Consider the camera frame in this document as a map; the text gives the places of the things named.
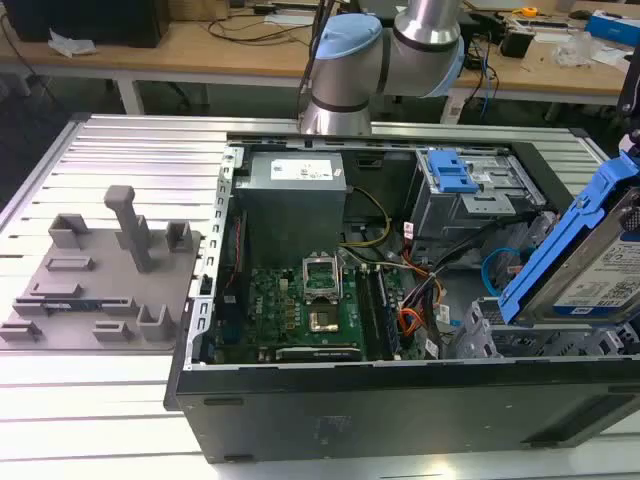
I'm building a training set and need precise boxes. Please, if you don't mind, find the hard disk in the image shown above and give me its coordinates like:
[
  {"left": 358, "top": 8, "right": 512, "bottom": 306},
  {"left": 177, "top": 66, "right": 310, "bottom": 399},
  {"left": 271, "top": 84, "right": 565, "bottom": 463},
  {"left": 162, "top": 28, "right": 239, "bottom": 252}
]
[{"left": 497, "top": 130, "right": 640, "bottom": 329}]

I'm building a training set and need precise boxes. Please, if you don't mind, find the grey perforated disk bay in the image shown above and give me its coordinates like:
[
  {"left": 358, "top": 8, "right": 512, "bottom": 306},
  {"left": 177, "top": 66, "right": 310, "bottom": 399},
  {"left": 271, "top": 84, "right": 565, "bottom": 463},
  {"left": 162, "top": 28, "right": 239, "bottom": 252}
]
[{"left": 452, "top": 294, "right": 640, "bottom": 362}]

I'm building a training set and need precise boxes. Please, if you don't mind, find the RAM stick in slot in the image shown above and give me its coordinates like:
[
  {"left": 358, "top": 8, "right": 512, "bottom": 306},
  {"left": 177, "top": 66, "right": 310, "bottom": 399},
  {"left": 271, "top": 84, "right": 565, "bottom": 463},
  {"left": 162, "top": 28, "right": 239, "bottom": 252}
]
[{"left": 375, "top": 267, "right": 403, "bottom": 352}]

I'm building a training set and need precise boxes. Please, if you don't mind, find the black RAM slot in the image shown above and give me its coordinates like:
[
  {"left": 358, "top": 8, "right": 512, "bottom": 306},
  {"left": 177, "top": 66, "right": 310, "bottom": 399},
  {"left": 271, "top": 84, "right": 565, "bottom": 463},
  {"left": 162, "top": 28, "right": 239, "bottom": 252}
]
[{"left": 355, "top": 267, "right": 382, "bottom": 362}]

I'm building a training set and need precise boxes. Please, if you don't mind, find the blue cardboard box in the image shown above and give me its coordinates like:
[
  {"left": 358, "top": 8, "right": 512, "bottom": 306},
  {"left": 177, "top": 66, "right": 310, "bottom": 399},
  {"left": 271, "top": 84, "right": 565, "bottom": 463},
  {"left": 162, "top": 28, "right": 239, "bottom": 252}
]
[{"left": 583, "top": 9, "right": 640, "bottom": 50}]

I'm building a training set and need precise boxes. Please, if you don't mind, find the clear plastic bag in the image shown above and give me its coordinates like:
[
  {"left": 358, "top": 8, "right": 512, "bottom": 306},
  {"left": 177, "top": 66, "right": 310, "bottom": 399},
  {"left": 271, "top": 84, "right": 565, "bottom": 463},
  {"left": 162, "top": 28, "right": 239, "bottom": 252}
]
[{"left": 551, "top": 35, "right": 607, "bottom": 67}]

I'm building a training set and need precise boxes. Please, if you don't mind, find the small black box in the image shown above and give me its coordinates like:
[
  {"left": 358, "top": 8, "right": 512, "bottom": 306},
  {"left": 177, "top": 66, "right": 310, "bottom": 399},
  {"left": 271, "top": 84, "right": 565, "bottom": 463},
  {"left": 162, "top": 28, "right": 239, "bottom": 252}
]
[{"left": 500, "top": 24, "right": 535, "bottom": 59}]

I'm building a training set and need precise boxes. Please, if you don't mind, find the blue plastic drive latch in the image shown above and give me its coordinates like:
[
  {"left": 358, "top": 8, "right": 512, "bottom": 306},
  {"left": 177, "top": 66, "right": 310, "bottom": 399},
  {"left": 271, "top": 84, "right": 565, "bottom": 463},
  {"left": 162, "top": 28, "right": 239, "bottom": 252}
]
[{"left": 428, "top": 149, "right": 480, "bottom": 195}]

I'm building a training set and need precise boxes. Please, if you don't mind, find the grey metal drive cage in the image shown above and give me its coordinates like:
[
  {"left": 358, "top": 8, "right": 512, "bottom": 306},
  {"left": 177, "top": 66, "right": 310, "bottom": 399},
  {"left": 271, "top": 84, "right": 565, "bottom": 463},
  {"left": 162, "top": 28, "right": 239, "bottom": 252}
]
[{"left": 409, "top": 147, "right": 547, "bottom": 242}]

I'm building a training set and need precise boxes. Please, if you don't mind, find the metal socket cover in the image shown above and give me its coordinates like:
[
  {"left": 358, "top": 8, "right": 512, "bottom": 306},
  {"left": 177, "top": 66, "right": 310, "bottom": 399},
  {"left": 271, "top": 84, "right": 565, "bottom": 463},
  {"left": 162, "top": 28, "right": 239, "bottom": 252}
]
[{"left": 302, "top": 253, "right": 341, "bottom": 305}]

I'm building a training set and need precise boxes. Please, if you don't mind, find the grey power supply unit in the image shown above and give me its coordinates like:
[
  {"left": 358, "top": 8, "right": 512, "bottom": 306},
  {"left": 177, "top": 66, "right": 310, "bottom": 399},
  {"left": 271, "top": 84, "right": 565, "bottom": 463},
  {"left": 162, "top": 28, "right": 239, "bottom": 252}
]
[{"left": 233, "top": 151, "right": 351, "bottom": 271}]

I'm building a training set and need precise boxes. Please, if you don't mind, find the CPU socket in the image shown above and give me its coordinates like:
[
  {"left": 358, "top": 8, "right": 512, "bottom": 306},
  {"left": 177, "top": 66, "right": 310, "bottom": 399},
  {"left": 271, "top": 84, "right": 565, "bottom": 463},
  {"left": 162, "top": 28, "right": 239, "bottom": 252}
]
[{"left": 308, "top": 307, "right": 342, "bottom": 335}]

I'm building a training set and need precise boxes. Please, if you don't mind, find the black open PC case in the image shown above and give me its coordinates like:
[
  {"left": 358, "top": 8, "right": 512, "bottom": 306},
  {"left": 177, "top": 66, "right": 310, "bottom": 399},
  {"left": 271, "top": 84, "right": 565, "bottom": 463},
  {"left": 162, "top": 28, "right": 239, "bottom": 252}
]
[{"left": 164, "top": 127, "right": 640, "bottom": 464}]

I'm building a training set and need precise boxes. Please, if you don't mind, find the green motherboard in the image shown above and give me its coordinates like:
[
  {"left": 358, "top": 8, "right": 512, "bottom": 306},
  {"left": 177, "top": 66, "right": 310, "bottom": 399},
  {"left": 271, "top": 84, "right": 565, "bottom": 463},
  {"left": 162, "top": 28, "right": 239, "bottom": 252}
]
[{"left": 214, "top": 264, "right": 426, "bottom": 364}]

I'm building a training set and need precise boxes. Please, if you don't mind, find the large black box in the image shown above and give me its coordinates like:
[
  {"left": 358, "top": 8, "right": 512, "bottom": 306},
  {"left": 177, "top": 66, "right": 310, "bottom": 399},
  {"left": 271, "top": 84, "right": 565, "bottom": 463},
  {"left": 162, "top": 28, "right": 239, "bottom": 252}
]
[{"left": 3, "top": 0, "right": 170, "bottom": 49}]

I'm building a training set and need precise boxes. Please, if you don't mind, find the crumpled white plastic sheet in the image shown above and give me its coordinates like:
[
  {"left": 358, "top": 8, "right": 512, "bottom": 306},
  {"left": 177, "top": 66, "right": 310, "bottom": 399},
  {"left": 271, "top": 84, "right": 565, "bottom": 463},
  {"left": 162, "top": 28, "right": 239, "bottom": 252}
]
[{"left": 47, "top": 27, "right": 98, "bottom": 58}]

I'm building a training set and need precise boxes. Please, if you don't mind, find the grey parts rack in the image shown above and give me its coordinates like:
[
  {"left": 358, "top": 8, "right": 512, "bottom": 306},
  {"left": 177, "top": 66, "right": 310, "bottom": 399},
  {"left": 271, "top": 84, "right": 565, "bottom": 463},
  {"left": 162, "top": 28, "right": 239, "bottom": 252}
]
[{"left": 0, "top": 184, "right": 204, "bottom": 354}]

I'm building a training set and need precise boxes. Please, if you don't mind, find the RAM stick in rack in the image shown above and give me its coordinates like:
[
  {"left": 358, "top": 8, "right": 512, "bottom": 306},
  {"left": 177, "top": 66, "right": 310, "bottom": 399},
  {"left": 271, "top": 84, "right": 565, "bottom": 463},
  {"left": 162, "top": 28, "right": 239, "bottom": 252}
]
[{"left": 42, "top": 299, "right": 101, "bottom": 310}]

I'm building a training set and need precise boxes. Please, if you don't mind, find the wooden desk with white frame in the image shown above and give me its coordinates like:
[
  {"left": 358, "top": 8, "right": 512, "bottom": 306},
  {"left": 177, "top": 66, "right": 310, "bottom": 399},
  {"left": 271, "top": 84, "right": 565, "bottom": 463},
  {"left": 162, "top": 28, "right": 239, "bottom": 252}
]
[
  {"left": 447, "top": 0, "right": 640, "bottom": 122},
  {"left": 0, "top": 0, "right": 326, "bottom": 117}
]

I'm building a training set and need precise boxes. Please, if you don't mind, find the blue disk wire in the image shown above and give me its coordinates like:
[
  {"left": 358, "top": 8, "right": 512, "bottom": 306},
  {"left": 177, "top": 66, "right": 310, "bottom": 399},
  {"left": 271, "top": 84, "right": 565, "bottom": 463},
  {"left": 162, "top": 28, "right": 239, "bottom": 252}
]
[{"left": 480, "top": 247, "right": 526, "bottom": 297}]

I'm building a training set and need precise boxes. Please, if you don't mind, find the black sleeved cable bundle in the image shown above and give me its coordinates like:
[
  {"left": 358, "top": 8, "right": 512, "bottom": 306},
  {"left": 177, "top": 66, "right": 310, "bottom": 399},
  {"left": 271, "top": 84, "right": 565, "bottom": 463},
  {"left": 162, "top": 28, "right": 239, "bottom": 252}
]
[{"left": 399, "top": 212, "right": 544, "bottom": 321}]

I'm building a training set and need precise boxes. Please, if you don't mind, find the yellow and black power cable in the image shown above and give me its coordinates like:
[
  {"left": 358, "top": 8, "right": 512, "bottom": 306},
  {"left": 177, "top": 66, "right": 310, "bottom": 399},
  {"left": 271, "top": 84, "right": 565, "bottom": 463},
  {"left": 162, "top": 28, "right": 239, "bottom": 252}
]
[{"left": 339, "top": 186, "right": 394, "bottom": 249}]

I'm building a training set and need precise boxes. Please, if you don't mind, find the orange and red wire bundle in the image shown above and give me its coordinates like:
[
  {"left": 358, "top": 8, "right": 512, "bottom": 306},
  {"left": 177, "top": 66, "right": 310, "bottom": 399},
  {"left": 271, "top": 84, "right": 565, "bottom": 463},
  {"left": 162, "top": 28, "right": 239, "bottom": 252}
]
[{"left": 397, "top": 259, "right": 451, "bottom": 347}]

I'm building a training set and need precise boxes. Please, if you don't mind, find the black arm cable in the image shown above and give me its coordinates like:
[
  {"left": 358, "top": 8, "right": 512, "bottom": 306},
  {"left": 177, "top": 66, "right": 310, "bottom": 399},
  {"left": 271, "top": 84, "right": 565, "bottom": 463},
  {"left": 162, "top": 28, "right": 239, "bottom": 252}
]
[{"left": 297, "top": 0, "right": 337, "bottom": 124}]

